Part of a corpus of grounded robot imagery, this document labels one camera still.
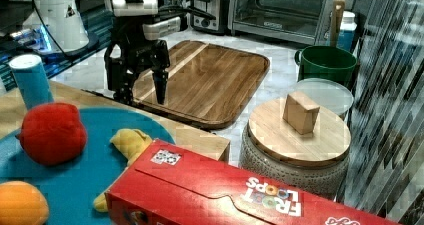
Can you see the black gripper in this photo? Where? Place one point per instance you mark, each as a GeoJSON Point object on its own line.
{"type": "Point", "coordinates": [130, 53]}

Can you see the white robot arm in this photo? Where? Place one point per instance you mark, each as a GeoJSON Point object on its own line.
{"type": "Point", "coordinates": [146, 9]}

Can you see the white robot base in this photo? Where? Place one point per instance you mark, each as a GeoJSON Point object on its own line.
{"type": "Point", "coordinates": [59, 28]}

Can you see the yellow plush banana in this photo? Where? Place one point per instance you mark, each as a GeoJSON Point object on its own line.
{"type": "Point", "coordinates": [131, 143]}

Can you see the wooden cutting board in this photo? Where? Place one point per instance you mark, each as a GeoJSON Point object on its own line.
{"type": "Point", "coordinates": [208, 86]}

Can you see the red plush toy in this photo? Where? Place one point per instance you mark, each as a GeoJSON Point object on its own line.
{"type": "Point", "coordinates": [53, 133]}

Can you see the red Froot Loops cereal box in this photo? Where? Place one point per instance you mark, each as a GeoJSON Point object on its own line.
{"type": "Point", "coordinates": [168, 185]}

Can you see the silver toaster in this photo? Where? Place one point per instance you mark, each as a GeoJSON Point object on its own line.
{"type": "Point", "coordinates": [213, 17]}

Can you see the blue cylindrical can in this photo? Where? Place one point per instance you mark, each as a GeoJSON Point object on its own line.
{"type": "Point", "coordinates": [31, 79]}

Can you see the blue round plate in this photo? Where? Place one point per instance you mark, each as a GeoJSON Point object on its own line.
{"type": "Point", "coordinates": [70, 188]}

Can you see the ceramic jar with wooden lid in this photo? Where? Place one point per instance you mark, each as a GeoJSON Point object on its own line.
{"type": "Point", "coordinates": [298, 142]}

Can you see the orange plush toy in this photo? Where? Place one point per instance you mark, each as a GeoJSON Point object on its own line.
{"type": "Point", "coordinates": [22, 204]}

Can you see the silver toaster oven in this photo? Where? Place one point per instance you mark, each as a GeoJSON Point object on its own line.
{"type": "Point", "coordinates": [301, 21]}

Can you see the green mug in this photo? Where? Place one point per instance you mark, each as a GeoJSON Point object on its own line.
{"type": "Point", "coordinates": [326, 62]}

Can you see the blue white-capped bottle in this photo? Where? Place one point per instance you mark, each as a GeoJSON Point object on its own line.
{"type": "Point", "coordinates": [347, 31]}

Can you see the wooden utensil handle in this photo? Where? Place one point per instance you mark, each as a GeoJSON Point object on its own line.
{"type": "Point", "coordinates": [336, 20]}

